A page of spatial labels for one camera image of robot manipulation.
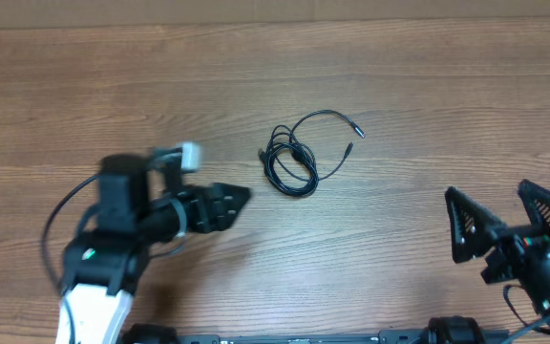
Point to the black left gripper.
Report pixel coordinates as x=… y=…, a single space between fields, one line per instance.
x=222 y=218

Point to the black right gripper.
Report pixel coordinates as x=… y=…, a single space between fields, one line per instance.
x=511 y=240

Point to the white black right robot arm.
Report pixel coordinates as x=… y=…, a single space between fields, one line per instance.
x=539 y=295

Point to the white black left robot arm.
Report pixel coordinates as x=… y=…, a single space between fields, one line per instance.
x=142 y=201

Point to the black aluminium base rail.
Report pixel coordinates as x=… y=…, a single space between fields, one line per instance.
x=453 y=329

